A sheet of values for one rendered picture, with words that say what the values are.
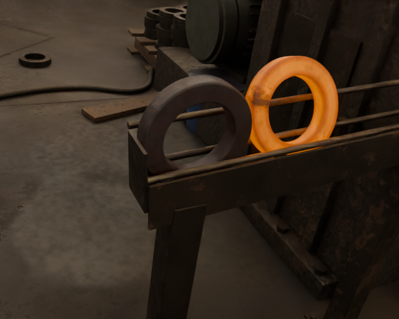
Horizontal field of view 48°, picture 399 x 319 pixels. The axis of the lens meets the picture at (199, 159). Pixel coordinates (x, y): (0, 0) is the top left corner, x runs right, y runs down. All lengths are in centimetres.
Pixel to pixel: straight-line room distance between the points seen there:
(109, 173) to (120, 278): 56
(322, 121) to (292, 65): 12
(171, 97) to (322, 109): 32
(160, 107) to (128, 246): 90
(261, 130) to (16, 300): 85
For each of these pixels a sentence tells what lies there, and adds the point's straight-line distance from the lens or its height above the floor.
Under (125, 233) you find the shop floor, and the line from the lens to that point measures 152.
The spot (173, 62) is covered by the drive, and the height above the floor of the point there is 24.
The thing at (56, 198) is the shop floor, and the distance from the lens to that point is 168.
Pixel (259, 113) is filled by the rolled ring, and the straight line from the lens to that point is 76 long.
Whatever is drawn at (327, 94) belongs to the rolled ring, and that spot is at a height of 72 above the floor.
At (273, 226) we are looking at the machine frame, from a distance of 155.
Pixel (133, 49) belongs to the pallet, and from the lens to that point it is 319.
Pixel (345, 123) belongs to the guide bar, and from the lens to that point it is 93.
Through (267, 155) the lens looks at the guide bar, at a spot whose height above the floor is 64.
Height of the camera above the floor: 100
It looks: 31 degrees down
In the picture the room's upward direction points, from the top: 9 degrees clockwise
